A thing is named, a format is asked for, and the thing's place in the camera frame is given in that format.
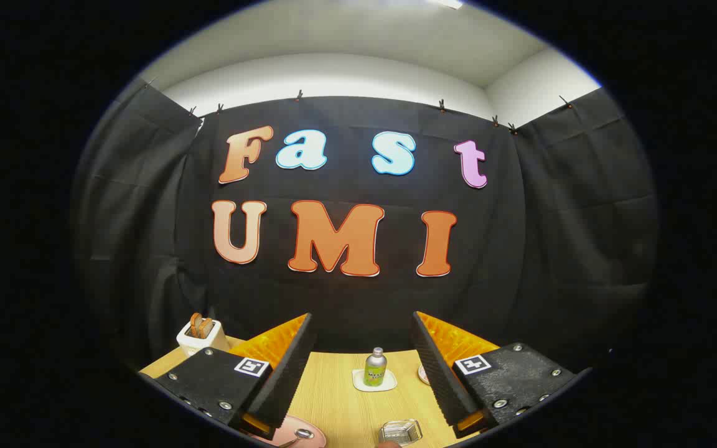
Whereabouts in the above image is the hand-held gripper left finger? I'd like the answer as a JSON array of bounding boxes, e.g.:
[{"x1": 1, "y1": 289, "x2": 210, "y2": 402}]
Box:
[{"x1": 139, "y1": 313, "x2": 319, "y2": 439}]

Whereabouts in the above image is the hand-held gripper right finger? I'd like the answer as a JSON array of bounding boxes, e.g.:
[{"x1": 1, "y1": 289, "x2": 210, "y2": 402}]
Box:
[{"x1": 411, "y1": 311, "x2": 593, "y2": 439}]

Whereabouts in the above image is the metal spoon with wooden handle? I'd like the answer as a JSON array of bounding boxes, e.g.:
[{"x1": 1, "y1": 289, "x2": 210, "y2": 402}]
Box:
[{"x1": 278, "y1": 428, "x2": 314, "y2": 448}]

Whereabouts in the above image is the green label soda bottle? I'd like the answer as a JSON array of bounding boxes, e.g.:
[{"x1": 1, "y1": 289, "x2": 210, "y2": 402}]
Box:
[{"x1": 363, "y1": 347, "x2": 388, "y2": 387}]

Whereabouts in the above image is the pink round plate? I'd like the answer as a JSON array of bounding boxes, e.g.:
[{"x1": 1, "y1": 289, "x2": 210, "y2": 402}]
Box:
[{"x1": 253, "y1": 416, "x2": 327, "y2": 448}]

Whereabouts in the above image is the white square coaster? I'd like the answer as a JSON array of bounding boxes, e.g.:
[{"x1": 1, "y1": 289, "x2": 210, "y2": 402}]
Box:
[{"x1": 352, "y1": 368, "x2": 398, "y2": 393}]

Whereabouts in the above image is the cream white toaster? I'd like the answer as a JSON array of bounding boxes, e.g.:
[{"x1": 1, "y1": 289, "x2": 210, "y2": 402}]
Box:
[{"x1": 176, "y1": 319, "x2": 230, "y2": 357}]

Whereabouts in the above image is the metal wire basket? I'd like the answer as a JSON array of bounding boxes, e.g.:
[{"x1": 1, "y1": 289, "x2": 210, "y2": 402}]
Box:
[{"x1": 378, "y1": 419, "x2": 423, "y2": 447}]

